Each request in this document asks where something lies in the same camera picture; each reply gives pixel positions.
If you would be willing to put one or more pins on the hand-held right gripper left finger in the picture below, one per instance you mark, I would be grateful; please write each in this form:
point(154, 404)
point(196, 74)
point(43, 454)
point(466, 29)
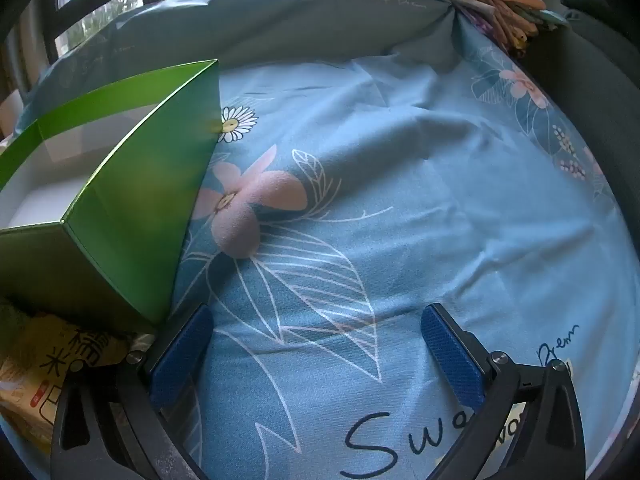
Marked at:
point(180, 360)

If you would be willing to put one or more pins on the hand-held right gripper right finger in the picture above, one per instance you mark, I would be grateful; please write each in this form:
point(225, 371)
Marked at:
point(450, 355)

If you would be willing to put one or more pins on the yellow red-label snack packet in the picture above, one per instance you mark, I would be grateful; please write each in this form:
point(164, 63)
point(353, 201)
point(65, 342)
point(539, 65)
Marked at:
point(45, 360)

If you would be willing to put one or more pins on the green cardboard box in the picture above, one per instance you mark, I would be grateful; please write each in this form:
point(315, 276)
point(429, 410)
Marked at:
point(140, 200)

